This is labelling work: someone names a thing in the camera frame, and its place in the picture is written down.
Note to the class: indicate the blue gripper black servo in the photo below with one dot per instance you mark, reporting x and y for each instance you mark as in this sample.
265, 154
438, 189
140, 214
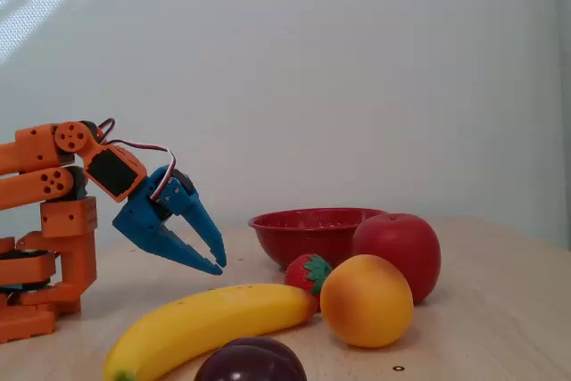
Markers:
142, 216

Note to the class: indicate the yellow toy banana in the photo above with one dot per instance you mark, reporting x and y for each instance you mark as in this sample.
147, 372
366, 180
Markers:
201, 318

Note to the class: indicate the orange toy peach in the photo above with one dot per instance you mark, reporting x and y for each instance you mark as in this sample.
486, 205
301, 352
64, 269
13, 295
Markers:
366, 300

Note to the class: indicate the red toy apple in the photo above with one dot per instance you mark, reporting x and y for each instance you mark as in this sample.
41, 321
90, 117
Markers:
401, 242

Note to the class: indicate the red toy strawberry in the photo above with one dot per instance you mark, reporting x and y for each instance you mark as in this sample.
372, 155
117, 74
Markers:
299, 274

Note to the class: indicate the dark purple toy plum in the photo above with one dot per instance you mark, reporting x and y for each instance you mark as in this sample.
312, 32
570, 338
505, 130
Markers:
250, 363

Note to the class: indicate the red speckled bowl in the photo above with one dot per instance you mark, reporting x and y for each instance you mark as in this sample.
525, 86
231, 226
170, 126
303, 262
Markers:
308, 238

